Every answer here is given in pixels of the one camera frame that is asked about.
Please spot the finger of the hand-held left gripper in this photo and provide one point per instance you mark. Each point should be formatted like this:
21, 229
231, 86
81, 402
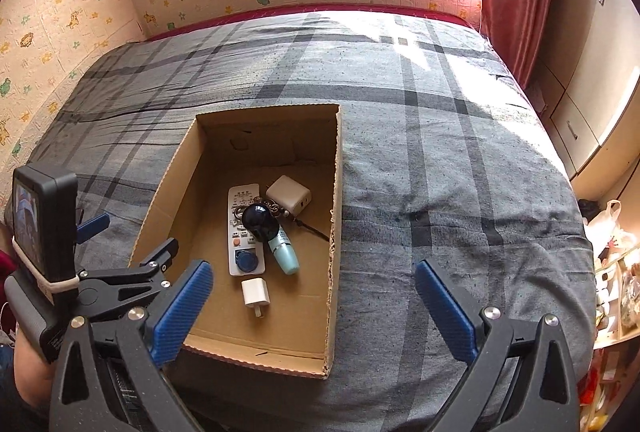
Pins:
95, 224
145, 264

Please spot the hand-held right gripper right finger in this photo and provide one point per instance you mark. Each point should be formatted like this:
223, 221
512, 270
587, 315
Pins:
445, 307

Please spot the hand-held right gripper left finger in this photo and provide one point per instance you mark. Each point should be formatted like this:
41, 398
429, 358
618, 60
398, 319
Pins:
182, 307

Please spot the small white charger plug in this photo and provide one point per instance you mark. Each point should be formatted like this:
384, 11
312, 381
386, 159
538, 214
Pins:
255, 292

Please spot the blue key fob tag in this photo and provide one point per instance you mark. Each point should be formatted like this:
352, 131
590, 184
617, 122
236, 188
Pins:
245, 260

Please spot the brown cardboard box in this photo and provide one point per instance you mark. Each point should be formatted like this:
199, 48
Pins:
280, 312

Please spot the light blue bottle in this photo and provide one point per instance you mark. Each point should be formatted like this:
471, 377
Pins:
286, 257

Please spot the glossy black ball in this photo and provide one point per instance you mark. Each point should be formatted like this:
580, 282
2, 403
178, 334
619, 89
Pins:
260, 222

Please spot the white remote control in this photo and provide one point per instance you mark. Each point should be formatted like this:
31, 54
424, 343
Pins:
242, 202

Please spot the large white charger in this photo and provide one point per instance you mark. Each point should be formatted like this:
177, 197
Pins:
285, 194

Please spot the person's left forearm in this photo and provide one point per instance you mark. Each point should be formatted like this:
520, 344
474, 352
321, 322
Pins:
30, 372

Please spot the cluttered wooden shelf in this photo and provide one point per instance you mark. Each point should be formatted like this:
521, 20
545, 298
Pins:
615, 342

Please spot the white plastic bag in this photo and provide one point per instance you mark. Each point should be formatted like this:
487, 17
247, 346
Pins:
610, 222

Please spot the beige wardrobe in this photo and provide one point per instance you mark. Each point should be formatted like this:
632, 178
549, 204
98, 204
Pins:
590, 62

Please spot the red mattress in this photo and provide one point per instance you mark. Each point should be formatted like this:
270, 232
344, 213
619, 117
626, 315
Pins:
300, 9

